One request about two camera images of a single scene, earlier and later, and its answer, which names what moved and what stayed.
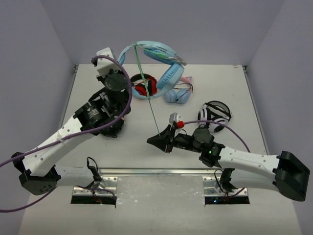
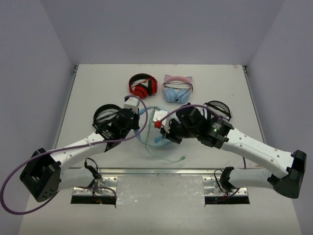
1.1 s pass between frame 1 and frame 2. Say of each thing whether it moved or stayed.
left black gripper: moved
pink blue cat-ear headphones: stayed
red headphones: stayed
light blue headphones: moved
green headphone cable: moved
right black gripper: moved
